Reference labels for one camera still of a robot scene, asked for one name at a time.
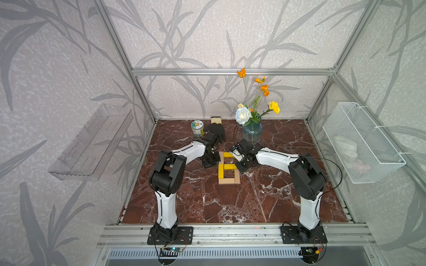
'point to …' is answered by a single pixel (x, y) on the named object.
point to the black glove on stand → (217, 128)
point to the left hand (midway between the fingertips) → (219, 164)
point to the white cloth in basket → (347, 149)
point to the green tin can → (197, 127)
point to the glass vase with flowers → (249, 115)
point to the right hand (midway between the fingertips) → (239, 164)
